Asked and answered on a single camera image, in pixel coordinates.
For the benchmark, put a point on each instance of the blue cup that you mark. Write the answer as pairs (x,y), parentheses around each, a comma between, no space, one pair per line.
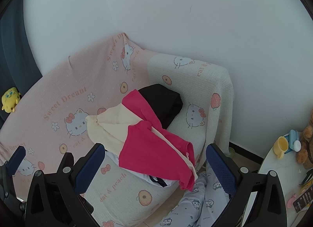
(293,139)

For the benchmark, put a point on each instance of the brown teddy bear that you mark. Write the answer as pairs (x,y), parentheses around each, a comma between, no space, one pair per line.
(307,144)

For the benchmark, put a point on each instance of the cat print sofa blanket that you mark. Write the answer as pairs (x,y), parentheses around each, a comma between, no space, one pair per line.
(73,83)

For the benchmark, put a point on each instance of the yellow plush toy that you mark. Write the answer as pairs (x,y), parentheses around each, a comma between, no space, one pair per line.
(10,98)

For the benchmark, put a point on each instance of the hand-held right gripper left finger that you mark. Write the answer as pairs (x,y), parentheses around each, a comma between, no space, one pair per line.
(85,170)

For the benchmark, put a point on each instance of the pink clip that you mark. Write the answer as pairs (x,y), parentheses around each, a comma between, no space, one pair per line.
(291,201)

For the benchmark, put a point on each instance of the white garment with navy trim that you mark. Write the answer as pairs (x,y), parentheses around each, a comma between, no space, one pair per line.
(156,180)

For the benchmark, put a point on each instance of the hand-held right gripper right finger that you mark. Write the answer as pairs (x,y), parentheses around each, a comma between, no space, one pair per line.
(221,170)

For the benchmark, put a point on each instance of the yellow cup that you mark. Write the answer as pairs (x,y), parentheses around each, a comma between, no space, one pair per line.
(281,146)

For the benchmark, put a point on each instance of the black booklet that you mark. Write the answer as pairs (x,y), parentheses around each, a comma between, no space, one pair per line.
(303,200)

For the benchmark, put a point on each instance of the black garment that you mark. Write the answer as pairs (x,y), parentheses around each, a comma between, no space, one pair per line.
(166,105)

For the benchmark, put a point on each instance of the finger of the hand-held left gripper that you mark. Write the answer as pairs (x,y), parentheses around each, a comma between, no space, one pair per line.
(90,208)
(16,159)

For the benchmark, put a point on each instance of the round white side table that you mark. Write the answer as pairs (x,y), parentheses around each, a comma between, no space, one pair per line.
(276,180)

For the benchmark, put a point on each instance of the pink and cream T-shirt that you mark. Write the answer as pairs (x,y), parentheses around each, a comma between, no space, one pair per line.
(156,148)

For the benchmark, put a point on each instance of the dark curtain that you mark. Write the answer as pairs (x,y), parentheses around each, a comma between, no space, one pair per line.
(14,46)

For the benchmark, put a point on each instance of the light blue printed pajama pants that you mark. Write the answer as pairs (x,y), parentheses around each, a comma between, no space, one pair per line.
(203,205)

